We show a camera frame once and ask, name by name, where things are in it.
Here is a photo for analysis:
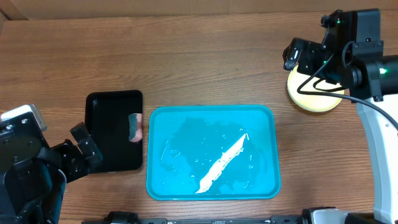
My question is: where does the yellow plate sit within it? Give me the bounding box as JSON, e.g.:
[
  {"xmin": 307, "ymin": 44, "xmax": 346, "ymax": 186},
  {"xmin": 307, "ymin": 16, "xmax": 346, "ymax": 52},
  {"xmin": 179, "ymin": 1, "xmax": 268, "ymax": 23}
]
[{"xmin": 287, "ymin": 65, "xmax": 342, "ymax": 113}]

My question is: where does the orange and green sponge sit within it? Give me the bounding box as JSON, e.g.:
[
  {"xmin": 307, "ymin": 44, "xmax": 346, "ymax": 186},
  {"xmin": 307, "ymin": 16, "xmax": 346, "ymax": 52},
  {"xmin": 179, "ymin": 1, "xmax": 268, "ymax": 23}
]
[{"xmin": 128, "ymin": 113, "xmax": 143, "ymax": 142}]

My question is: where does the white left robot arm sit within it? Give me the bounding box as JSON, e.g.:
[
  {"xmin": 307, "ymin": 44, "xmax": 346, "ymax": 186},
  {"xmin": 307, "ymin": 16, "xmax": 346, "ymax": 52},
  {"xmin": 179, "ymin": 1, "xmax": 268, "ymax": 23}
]
[{"xmin": 1, "ymin": 105, "xmax": 103, "ymax": 223}]

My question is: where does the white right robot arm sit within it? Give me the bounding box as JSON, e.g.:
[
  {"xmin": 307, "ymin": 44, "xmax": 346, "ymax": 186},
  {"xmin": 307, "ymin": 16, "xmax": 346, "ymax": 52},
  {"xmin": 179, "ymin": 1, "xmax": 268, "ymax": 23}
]
[{"xmin": 282, "ymin": 9, "xmax": 397, "ymax": 224}]

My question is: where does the black rectangular plastic tray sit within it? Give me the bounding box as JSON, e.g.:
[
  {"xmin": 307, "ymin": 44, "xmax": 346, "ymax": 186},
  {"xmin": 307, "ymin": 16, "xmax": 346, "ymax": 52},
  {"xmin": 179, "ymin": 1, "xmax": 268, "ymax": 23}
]
[{"xmin": 85, "ymin": 90, "xmax": 144, "ymax": 173}]

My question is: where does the teal plastic serving tray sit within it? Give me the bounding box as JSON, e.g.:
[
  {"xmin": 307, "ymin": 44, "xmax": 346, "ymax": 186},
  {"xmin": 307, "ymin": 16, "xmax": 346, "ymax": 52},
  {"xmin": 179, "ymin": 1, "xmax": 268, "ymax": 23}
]
[{"xmin": 146, "ymin": 105, "xmax": 282, "ymax": 200}]

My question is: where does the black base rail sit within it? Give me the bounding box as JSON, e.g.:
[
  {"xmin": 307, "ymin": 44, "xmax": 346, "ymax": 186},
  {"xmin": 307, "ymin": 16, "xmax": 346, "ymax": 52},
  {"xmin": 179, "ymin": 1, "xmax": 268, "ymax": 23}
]
[{"xmin": 82, "ymin": 212, "xmax": 301, "ymax": 224}]

